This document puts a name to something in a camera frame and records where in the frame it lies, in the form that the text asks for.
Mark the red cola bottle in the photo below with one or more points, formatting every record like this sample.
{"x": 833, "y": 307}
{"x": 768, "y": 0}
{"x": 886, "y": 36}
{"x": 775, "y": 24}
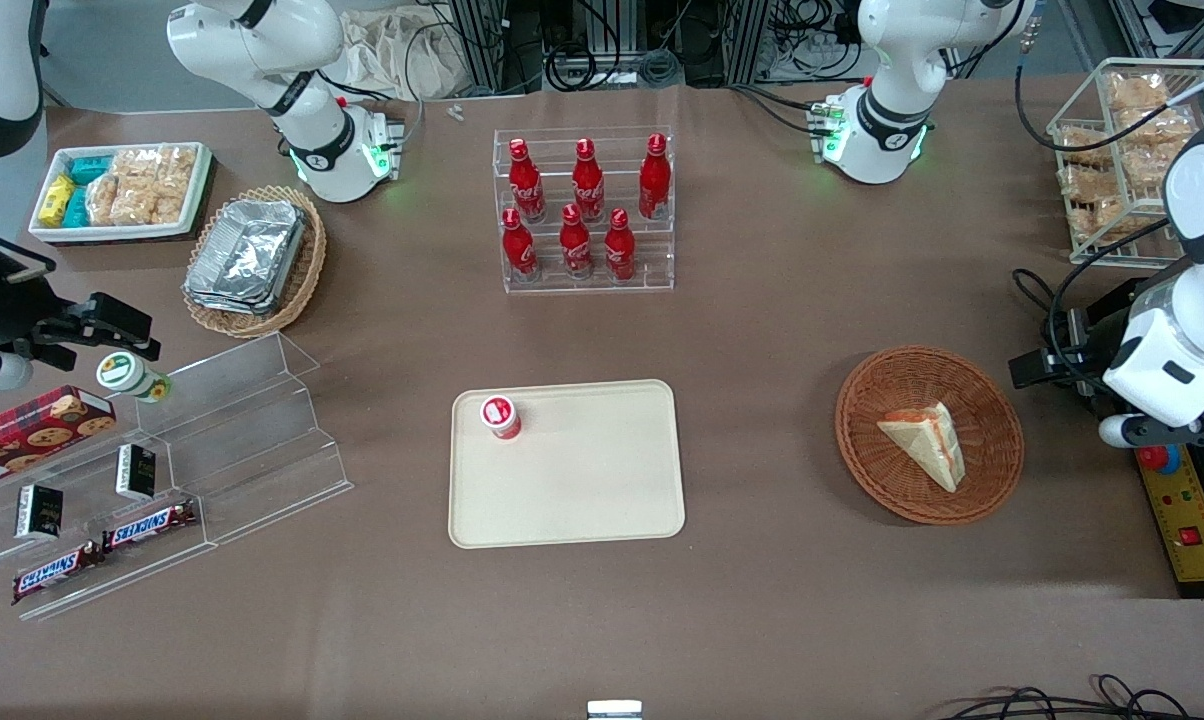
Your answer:
{"x": 654, "y": 178}
{"x": 518, "y": 247}
{"x": 575, "y": 245}
{"x": 525, "y": 182}
{"x": 588, "y": 182}
{"x": 619, "y": 249}

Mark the clear acrylic bottle rack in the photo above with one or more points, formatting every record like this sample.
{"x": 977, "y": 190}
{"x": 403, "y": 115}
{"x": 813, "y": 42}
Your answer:
{"x": 652, "y": 286}

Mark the triangular sandwich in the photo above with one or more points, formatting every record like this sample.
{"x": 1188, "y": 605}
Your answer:
{"x": 927, "y": 440}

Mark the green lid white cup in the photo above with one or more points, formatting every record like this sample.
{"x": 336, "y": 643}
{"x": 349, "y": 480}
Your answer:
{"x": 122, "y": 372}

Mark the light oval wicker basket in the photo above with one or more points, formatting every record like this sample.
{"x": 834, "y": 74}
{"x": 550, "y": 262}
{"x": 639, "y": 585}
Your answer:
{"x": 307, "y": 285}

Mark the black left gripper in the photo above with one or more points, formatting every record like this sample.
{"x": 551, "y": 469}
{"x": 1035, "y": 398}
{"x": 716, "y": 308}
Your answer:
{"x": 1099, "y": 344}

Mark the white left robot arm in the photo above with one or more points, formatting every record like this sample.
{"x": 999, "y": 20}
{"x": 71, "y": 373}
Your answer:
{"x": 892, "y": 130}

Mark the bagged rice cracker snack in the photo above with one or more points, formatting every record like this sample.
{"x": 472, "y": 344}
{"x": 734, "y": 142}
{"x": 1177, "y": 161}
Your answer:
{"x": 1087, "y": 185}
{"x": 1150, "y": 168}
{"x": 1162, "y": 126}
{"x": 1117, "y": 218}
{"x": 1084, "y": 145}
{"x": 1137, "y": 90}

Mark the clear acrylic stepped shelf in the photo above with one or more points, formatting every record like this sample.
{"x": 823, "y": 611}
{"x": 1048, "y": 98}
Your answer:
{"x": 262, "y": 440}

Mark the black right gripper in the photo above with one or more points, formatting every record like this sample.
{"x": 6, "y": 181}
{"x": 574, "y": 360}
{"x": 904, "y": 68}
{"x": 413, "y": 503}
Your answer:
{"x": 2, "y": 305}

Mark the yellow black emergency stop box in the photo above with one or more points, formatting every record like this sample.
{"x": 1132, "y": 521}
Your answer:
{"x": 1192, "y": 540}

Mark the clear rice cracker packet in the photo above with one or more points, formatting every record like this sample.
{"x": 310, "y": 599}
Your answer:
{"x": 177, "y": 160}
{"x": 134, "y": 203}
{"x": 134, "y": 162}
{"x": 102, "y": 200}
{"x": 170, "y": 200}

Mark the aluminium frame post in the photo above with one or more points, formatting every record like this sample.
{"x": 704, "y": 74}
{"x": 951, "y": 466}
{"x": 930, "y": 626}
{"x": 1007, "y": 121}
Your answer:
{"x": 750, "y": 40}
{"x": 480, "y": 45}

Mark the teal snack packet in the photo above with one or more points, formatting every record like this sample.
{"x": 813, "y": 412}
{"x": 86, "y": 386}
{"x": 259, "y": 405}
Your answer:
{"x": 76, "y": 207}
{"x": 90, "y": 168}

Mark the small black box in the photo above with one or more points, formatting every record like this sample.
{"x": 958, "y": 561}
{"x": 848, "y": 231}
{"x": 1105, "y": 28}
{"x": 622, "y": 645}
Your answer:
{"x": 38, "y": 512}
{"x": 136, "y": 472}

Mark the Snickers chocolate bar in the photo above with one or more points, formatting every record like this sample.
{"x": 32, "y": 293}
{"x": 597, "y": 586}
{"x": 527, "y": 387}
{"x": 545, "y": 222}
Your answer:
{"x": 57, "y": 573}
{"x": 150, "y": 526}

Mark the white rectangular snack tray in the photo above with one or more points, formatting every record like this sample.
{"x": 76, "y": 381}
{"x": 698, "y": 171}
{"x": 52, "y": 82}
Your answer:
{"x": 112, "y": 234}

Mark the yellow snack packet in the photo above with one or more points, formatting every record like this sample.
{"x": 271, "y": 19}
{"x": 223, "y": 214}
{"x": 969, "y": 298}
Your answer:
{"x": 57, "y": 198}

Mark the brown round wicker basket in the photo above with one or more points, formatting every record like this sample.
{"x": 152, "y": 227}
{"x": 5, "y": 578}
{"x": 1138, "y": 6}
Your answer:
{"x": 882, "y": 480}

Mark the red plaid cookie box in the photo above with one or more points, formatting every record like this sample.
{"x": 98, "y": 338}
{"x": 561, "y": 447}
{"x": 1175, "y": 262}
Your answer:
{"x": 32, "y": 430}

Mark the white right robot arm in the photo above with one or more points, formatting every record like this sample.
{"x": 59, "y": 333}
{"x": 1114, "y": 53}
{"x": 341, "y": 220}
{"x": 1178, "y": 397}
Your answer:
{"x": 312, "y": 150}

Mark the red lid yogurt cup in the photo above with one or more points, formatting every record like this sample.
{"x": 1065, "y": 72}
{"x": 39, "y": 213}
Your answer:
{"x": 499, "y": 415}

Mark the stack of foil trays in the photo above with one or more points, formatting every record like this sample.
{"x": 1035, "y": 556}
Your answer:
{"x": 247, "y": 255}

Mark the beige plastic tray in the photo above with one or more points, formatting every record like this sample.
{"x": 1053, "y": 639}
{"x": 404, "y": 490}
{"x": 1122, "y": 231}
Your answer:
{"x": 572, "y": 470}

